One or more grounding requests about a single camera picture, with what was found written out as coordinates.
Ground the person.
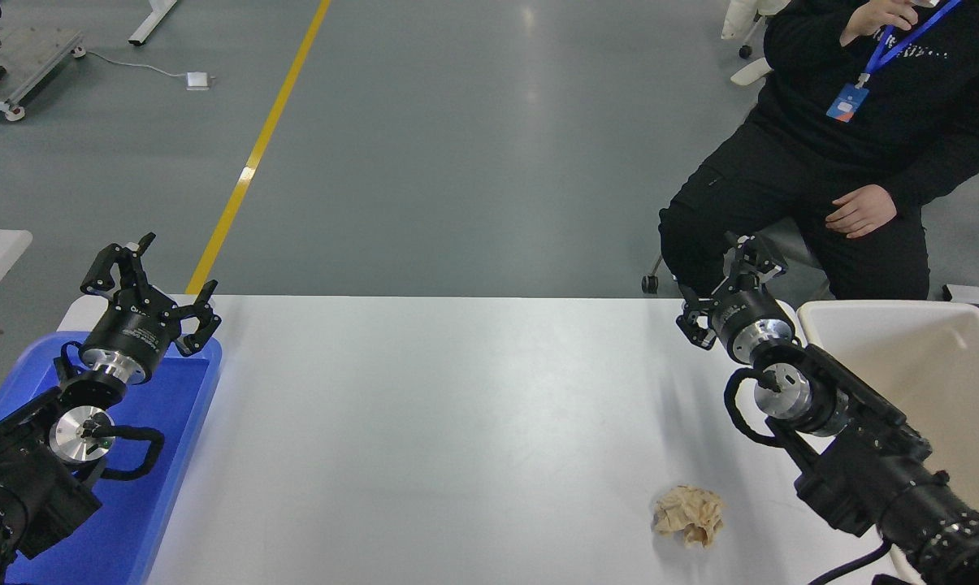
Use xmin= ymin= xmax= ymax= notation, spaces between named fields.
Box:
xmin=658 ymin=0 xmax=979 ymax=300

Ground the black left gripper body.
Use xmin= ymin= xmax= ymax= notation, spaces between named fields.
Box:
xmin=83 ymin=297 xmax=184 ymax=378

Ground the metal wheeled platform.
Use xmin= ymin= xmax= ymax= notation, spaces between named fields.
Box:
xmin=0 ymin=24 xmax=86 ymax=123

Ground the blue plastic tray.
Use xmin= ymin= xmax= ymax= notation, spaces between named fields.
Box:
xmin=0 ymin=331 xmax=223 ymax=585

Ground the white desk leg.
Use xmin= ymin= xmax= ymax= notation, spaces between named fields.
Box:
xmin=129 ymin=0 xmax=180 ymax=46

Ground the grey office chair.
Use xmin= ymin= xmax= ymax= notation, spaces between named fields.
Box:
xmin=642 ymin=215 xmax=833 ymax=300

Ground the tan paper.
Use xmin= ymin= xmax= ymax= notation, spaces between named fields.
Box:
xmin=652 ymin=485 xmax=726 ymax=548

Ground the white floor cable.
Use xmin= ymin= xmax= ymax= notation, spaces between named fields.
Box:
xmin=75 ymin=50 xmax=189 ymax=80

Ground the person's left hand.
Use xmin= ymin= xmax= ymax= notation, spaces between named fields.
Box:
xmin=825 ymin=185 xmax=898 ymax=239

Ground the large pale bin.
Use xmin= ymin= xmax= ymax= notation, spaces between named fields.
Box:
xmin=796 ymin=299 xmax=979 ymax=585

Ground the blue lanyard with badge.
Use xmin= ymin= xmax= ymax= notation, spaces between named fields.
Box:
xmin=826 ymin=0 xmax=965 ymax=124

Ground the white chair armrest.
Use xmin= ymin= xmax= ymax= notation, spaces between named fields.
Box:
xmin=730 ymin=58 xmax=775 ymax=89

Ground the person's right hand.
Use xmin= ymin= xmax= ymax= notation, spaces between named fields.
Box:
xmin=840 ymin=0 xmax=921 ymax=46

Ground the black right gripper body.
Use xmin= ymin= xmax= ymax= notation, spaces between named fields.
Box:
xmin=704 ymin=284 xmax=793 ymax=360

